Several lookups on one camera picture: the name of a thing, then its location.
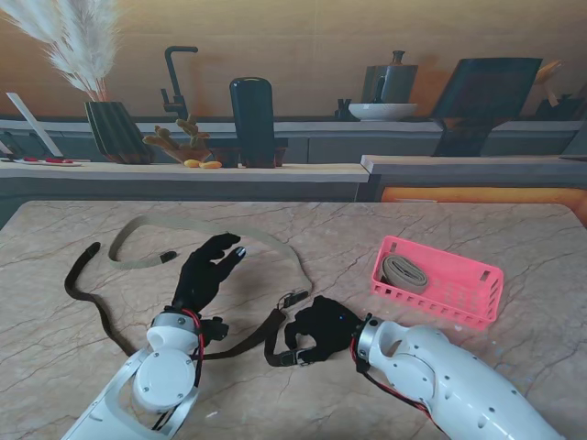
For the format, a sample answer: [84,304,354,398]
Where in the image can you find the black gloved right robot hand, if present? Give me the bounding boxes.
[283,295,363,367]

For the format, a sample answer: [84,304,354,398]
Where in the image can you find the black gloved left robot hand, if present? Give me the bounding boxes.
[172,233,248,314]

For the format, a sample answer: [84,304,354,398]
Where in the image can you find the dark brown belt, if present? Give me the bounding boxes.
[63,241,322,368]

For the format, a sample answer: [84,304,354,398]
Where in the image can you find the beige woven belt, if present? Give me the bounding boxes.
[107,214,313,309]
[382,255,430,295]

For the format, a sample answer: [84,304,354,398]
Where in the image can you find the pink plastic storage basket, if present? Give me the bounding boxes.
[369,235,504,331]

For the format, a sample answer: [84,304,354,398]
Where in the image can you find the cactus plants in bowl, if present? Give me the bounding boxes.
[141,114,215,164]

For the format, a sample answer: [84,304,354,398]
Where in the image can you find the tall black cylinder container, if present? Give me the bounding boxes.
[228,76,278,169]

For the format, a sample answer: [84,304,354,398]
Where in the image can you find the dark ribbed vase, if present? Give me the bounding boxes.
[83,100,155,165]

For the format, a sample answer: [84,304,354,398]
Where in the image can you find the grey back counter cabinets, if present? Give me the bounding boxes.
[0,116,587,164]

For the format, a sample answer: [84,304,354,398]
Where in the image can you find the plate with red food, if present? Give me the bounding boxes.
[12,156,86,167]

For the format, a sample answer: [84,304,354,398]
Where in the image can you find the black kitchen faucet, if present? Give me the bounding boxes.
[160,45,200,121]

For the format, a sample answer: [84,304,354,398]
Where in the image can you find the raised counter orange glow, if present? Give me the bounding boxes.
[360,154,587,204]

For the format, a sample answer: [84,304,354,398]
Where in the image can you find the white speckled bowl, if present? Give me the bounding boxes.
[347,102,419,123]

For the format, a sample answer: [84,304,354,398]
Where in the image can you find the white leaning board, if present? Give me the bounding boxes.
[5,91,64,158]

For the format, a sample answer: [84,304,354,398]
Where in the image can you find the white pampas grass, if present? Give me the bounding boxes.
[0,0,125,105]

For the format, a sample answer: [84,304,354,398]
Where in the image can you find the grey pot with lid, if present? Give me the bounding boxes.
[361,49,419,105]

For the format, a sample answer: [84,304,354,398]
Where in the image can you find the dark utensil holder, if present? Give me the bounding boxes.
[536,93,587,121]

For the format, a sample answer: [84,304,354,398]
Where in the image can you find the wooden kitchen utensils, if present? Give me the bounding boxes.
[534,59,566,105]

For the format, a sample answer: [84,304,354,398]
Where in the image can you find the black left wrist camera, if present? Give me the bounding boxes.
[204,315,230,346]

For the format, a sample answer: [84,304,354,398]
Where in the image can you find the left arm red black cables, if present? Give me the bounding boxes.
[150,309,207,432]

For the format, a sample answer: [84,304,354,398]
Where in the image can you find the arm red black cables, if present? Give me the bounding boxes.
[350,336,435,419]
[150,309,207,432]

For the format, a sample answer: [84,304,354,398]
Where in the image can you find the right arm red black cables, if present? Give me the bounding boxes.
[350,336,435,419]

